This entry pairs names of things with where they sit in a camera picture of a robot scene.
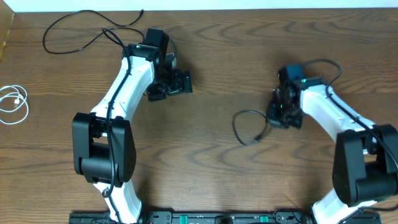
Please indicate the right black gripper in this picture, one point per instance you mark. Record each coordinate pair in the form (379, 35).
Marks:
(273, 119)

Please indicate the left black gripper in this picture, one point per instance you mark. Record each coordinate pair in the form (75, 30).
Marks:
(179, 88)

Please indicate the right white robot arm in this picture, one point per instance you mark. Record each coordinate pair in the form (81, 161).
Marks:
(365, 158)

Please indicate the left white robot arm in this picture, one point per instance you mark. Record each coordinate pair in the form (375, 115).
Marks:
(104, 151)

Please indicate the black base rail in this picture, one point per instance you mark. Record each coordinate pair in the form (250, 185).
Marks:
(169, 217)

